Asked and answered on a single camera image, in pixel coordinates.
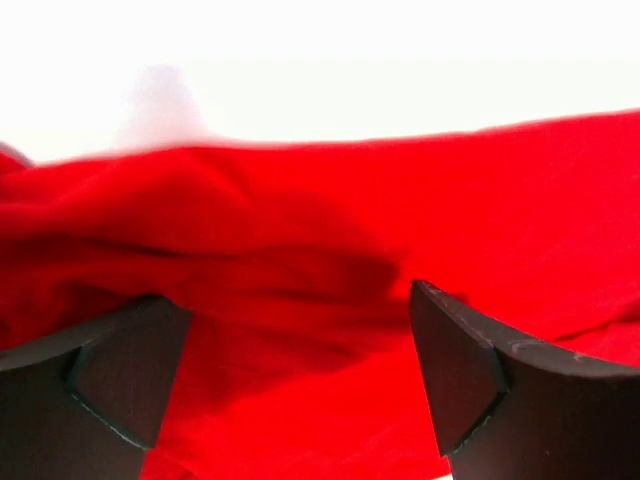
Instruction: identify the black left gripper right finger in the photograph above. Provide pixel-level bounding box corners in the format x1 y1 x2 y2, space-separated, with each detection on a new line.
410 281 639 480

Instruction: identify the red t-shirt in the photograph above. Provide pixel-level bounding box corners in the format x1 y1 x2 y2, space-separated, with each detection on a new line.
1 112 639 479

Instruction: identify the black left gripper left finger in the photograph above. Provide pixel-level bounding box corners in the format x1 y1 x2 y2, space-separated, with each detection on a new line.
1 297 191 480

